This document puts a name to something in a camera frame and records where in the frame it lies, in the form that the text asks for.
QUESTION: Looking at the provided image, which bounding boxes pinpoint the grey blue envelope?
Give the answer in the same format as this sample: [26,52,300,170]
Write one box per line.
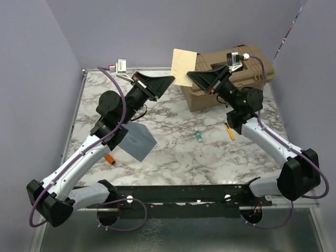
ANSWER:
[118,122,156,162]

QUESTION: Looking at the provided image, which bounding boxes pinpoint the aluminium table frame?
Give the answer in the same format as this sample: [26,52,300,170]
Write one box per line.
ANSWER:
[28,67,328,252]

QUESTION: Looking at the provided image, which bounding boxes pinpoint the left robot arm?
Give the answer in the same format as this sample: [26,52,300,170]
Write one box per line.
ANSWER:
[26,71,175,227]

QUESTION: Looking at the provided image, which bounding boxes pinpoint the orange handled screwdriver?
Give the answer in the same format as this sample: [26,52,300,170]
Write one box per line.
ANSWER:
[104,155,116,165]

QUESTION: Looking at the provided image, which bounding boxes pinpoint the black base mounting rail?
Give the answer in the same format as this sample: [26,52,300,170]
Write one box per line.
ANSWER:
[95,184,272,219]

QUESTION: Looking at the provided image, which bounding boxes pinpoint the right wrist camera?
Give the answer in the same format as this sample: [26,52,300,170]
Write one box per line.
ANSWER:
[226,52,250,72]

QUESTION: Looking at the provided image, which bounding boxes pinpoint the tan plastic toolbox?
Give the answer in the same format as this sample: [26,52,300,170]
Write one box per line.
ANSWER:
[180,44,276,113]

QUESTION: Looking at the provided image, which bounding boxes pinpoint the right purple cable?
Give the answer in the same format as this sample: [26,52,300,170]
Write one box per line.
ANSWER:
[243,54,331,229]

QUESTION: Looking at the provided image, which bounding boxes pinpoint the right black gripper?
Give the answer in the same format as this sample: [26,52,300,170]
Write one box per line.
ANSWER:
[186,65,240,110]

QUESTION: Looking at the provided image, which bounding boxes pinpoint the cream paper letter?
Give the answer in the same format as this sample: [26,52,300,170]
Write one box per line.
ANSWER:
[171,48,197,87]

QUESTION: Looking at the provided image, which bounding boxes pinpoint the green white glue stick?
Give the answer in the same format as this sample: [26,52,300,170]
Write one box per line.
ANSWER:
[195,128,203,142]

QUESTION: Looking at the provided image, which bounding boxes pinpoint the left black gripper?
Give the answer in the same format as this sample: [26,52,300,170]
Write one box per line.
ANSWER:
[120,71,175,124]

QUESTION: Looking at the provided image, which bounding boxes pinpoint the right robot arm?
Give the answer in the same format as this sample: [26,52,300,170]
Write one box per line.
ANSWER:
[187,65,321,205]

